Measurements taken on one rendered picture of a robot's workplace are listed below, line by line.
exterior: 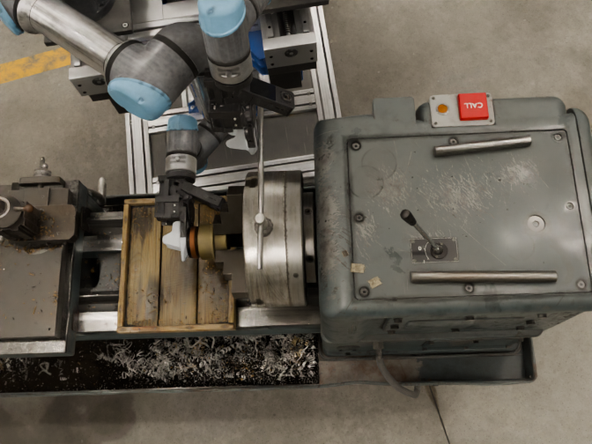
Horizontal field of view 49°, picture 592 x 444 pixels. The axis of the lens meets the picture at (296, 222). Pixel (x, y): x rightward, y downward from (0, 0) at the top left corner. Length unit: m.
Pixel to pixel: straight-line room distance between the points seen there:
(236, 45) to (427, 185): 0.52
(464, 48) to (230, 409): 1.81
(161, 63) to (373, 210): 0.51
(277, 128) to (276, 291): 1.27
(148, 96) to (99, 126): 1.68
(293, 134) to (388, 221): 1.28
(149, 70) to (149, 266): 0.62
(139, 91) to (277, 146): 1.30
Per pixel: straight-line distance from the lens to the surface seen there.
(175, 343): 2.02
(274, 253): 1.38
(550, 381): 2.67
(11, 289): 1.80
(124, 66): 1.37
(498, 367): 2.07
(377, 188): 1.38
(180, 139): 1.62
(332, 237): 1.35
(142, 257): 1.79
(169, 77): 1.35
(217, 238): 1.52
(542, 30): 3.19
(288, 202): 1.39
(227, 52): 1.12
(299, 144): 2.57
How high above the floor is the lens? 2.54
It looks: 72 degrees down
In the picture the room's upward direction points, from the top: 10 degrees counter-clockwise
